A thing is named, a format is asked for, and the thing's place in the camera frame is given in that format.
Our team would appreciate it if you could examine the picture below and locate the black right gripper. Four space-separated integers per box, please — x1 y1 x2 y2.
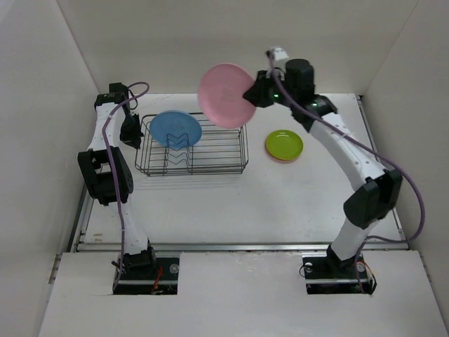
243 67 297 108

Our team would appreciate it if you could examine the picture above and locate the pink plastic plate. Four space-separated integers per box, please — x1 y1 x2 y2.
197 63 256 129

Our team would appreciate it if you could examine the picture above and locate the blue plastic plate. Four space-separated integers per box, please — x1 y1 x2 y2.
149 110 202 150

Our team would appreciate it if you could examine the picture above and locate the green plastic plate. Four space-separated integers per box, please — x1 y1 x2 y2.
265 129 304 159

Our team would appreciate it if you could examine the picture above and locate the grey wire dish rack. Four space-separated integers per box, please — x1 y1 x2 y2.
135 112 249 176

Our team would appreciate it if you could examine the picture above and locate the orange plastic plate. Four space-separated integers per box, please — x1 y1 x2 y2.
267 152 301 164

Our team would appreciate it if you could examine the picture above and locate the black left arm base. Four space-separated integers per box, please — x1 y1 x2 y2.
112 256 180 296

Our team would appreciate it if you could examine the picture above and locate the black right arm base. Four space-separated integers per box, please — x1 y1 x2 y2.
298 256 377 295

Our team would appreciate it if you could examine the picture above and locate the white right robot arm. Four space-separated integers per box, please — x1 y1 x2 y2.
243 59 403 277

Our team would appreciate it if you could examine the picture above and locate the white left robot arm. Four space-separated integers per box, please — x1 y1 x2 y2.
77 82 157 279

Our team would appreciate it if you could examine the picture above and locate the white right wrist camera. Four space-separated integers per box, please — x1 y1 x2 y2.
266 46 290 68

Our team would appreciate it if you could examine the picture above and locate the aluminium front rail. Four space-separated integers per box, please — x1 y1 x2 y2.
75 241 410 253

